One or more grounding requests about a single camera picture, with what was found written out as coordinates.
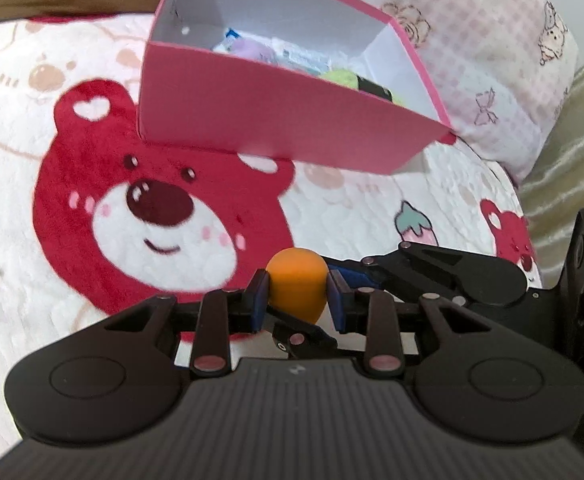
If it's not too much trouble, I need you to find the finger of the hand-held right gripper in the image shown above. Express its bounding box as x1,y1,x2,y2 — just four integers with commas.
264,307,340,356
322,241,474,308

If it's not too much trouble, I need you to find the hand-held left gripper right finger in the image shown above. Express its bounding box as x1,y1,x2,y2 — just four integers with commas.
325,267,500,376

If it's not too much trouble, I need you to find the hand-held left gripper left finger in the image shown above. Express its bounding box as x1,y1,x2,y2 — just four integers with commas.
103,267,273,377

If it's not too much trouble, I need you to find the orange makeup sponge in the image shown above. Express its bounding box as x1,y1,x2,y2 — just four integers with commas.
266,247,329,325

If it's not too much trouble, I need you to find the pink cardboard box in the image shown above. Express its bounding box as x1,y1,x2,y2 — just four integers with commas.
137,0,457,176

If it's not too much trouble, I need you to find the green yarn ball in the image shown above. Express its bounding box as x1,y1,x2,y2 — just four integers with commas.
319,67,408,107

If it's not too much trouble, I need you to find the purple plush toy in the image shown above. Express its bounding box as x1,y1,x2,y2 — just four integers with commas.
227,40,274,64

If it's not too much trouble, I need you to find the shiny beige fabric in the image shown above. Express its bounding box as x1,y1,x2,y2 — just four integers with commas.
517,40,584,291

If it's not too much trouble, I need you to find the pink checked pillow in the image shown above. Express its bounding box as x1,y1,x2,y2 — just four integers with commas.
292,0,580,181

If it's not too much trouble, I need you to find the bear printed blanket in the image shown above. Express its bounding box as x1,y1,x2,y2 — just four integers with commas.
0,12,543,466

